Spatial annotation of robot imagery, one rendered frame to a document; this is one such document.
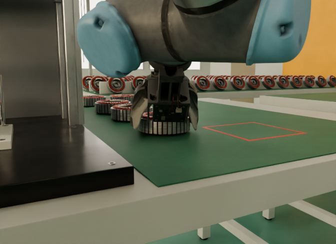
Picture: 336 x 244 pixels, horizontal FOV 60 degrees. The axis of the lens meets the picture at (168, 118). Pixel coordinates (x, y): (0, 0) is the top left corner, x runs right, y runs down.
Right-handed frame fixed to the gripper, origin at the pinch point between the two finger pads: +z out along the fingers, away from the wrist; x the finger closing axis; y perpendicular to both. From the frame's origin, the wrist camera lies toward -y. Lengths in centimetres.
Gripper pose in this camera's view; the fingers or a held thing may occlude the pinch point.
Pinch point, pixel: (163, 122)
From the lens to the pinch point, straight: 62.7
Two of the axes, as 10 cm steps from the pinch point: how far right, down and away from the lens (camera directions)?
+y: 0.3, 7.6, -6.4
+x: 10.0, 0.2, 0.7
